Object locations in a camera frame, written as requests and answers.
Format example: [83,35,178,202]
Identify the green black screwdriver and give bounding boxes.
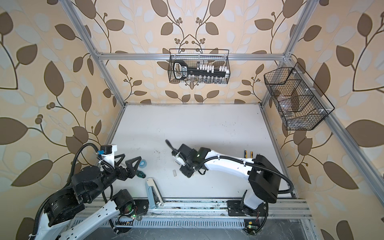
[136,170,146,179]

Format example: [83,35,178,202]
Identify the yellow black pliers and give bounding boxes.
[244,150,254,159]

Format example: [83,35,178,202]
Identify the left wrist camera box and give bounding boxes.
[97,145,118,168]

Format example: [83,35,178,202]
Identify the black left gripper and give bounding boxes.
[84,152,142,204]

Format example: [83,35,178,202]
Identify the black socket holder tool set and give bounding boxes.
[171,60,230,80]

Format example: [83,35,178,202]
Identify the blue tape roll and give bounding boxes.
[139,159,147,169]

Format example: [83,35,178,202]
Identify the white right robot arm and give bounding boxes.
[166,140,294,216]

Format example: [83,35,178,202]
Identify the black wire basket wall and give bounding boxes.
[168,48,231,85]
[264,63,335,131]

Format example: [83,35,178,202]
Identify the blue white stapler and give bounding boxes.
[146,178,165,209]

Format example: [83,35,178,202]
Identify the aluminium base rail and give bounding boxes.
[86,197,313,230]

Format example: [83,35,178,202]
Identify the aluminium frame corner post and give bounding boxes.
[58,0,126,107]

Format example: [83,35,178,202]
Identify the black wire basket right wall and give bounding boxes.
[264,63,335,131]

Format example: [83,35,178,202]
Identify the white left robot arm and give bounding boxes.
[29,143,142,240]

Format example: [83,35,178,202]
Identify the black wire basket back wall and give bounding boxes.
[168,48,231,85]

